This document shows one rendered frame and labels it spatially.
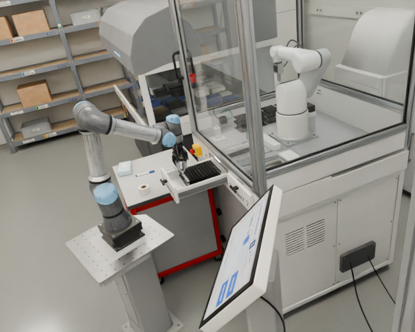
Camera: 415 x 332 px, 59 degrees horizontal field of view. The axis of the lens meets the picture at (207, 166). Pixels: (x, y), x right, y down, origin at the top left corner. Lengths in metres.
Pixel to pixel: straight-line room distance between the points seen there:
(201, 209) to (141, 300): 0.71
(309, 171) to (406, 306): 1.21
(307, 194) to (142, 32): 1.60
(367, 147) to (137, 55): 1.66
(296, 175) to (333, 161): 0.23
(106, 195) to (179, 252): 0.96
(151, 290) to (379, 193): 1.45
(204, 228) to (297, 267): 0.73
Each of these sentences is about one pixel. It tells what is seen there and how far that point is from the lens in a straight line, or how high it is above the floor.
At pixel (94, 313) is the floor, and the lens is 2.86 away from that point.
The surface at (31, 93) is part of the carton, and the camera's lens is 5.91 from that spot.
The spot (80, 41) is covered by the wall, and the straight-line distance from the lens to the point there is 6.20.
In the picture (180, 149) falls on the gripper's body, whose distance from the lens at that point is 2.10.
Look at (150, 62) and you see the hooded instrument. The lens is 2.80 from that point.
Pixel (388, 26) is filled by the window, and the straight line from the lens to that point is 1.99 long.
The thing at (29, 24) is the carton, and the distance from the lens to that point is 5.75.
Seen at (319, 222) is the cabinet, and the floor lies 0.65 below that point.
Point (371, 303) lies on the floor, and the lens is 2.66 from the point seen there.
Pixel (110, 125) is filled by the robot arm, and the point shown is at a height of 1.41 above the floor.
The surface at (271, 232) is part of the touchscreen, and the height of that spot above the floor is 1.18.
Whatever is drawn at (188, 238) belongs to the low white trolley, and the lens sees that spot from 2.64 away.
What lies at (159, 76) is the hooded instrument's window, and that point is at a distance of 2.86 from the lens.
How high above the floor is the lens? 1.99
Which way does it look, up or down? 28 degrees down
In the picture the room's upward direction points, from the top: 10 degrees counter-clockwise
